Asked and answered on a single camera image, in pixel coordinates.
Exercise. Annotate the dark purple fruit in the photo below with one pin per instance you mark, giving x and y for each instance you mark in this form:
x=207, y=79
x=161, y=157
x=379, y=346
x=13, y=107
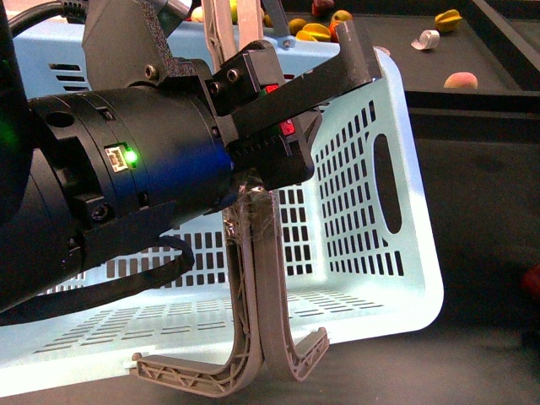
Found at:
x=321, y=8

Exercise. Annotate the peach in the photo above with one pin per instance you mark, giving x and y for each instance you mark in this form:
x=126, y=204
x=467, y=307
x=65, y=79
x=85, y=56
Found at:
x=461, y=80

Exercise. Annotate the red apple near gripper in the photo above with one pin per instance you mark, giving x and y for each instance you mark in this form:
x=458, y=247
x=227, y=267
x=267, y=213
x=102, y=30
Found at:
x=530, y=282

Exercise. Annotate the yellow starfruit far right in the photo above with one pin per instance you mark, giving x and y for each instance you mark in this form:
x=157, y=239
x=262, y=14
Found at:
x=447, y=21

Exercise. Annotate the yellow starfruit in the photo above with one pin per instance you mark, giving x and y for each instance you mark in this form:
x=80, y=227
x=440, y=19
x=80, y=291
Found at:
x=447, y=21
x=314, y=32

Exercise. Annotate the black fruit display tray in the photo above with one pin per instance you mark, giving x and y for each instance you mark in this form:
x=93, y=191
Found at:
x=489, y=42

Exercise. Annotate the yellow starfruit back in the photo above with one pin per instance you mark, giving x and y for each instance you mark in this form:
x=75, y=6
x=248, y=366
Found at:
x=314, y=32

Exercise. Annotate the brown kiwi right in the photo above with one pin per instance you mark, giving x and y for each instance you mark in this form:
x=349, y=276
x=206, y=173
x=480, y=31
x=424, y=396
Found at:
x=296, y=25

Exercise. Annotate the red yellow mango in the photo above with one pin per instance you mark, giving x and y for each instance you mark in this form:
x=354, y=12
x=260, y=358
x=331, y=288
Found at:
x=341, y=16

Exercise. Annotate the small white tape roll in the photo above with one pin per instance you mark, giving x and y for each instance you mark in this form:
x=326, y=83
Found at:
x=428, y=40

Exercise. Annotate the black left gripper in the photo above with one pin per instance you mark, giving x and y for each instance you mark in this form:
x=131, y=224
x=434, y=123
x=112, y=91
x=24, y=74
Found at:
x=270, y=123

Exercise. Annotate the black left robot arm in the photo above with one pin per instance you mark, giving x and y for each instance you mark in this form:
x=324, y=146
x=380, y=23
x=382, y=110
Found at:
x=92, y=182

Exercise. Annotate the light blue plastic basket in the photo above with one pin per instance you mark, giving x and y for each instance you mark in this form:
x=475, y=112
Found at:
x=358, y=250

